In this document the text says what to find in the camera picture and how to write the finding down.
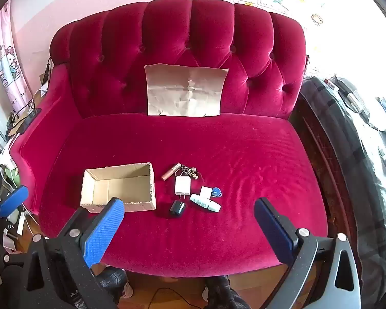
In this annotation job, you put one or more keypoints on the pink cartoon print curtain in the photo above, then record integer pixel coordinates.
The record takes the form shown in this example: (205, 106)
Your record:
(9, 64)

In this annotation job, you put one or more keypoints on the creased brown paper sheet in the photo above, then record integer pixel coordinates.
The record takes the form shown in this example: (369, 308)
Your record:
(186, 90)

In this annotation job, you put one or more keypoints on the person's left leg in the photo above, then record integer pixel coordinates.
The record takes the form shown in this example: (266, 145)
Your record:
(112, 280)

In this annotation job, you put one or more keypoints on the cardboard box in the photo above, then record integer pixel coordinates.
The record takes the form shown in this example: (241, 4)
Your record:
(122, 183)

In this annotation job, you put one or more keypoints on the brown cardboard carton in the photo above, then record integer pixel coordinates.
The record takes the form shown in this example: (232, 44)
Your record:
(45, 82)

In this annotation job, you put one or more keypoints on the light blue cosmetic bottle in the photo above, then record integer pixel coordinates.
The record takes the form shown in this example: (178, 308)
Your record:
(206, 202)

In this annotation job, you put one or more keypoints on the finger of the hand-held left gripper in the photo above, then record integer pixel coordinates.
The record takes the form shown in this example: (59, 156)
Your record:
(13, 201)

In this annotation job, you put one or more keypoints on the person's leg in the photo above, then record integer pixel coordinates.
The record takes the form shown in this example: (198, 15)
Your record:
(112, 280)
(225, 293)

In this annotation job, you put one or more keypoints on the white wall charger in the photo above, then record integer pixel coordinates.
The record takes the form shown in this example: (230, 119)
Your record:
(182, 185)

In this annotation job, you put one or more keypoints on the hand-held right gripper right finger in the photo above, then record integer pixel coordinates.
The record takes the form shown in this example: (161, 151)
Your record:
(273, 231)

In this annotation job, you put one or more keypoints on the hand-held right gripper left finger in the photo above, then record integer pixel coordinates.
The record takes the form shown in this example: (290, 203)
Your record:
(103, 231)

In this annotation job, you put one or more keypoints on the dark wooden bed frame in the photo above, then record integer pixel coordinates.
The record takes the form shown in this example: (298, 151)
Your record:
(321, 167)

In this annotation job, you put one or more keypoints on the red velvet tufted sofa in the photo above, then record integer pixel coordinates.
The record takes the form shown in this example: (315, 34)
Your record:
(212, 141)

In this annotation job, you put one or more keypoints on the dark plaid blanket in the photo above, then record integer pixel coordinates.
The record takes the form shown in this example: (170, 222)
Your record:
(357, 167)

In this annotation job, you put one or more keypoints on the tan lip gloss tube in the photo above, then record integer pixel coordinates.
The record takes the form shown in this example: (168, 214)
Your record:
(169, 172)

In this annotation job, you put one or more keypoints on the blue key fob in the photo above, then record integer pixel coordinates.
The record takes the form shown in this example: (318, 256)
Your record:
(216, 192)

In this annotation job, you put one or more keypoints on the person's right leg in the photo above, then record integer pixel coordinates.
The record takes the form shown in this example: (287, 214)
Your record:
(225, 293)

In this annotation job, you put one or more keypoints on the black power strip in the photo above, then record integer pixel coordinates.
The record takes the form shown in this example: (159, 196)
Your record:
(30, 117)

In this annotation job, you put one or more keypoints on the black power adapter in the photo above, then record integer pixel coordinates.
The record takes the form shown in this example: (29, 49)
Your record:
(177, 208)

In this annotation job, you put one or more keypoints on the small white square tag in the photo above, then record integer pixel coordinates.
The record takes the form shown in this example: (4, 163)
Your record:
(206, 191)

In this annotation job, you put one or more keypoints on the black wall plug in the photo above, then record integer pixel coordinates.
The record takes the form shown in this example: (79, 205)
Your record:
(47, 66)

